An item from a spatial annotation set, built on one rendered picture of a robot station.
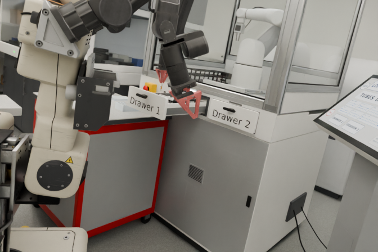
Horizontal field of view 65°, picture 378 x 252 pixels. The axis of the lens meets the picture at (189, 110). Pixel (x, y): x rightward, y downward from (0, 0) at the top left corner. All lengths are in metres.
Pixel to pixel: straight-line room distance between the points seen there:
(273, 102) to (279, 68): 0.16
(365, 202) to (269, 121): 0.53
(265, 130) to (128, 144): 0.74
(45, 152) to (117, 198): 0.89
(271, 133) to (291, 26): 0.50
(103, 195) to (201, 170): 0.55
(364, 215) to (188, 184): 0.99
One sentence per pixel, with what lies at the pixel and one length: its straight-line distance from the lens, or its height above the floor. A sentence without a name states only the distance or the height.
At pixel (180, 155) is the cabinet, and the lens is 1.85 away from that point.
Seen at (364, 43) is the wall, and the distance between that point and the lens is 4.69.
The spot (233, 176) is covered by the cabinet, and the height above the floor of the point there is 0.56.
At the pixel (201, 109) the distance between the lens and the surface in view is 1.67.
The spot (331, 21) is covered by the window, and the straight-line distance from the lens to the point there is 1.89.
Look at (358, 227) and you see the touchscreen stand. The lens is 1.27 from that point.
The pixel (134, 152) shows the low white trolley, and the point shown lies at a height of 0.55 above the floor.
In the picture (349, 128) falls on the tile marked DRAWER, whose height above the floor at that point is 1.00.
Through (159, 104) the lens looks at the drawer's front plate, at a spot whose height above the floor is 0.89.
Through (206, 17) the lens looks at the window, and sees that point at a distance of 1.76.
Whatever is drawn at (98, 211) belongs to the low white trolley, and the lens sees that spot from 1.79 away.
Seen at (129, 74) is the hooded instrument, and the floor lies 0.89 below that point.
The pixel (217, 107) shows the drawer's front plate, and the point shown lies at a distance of 1.62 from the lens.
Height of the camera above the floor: 1.18
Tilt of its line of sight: 12 degrees down
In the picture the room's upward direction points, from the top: 10 degrees clockwise
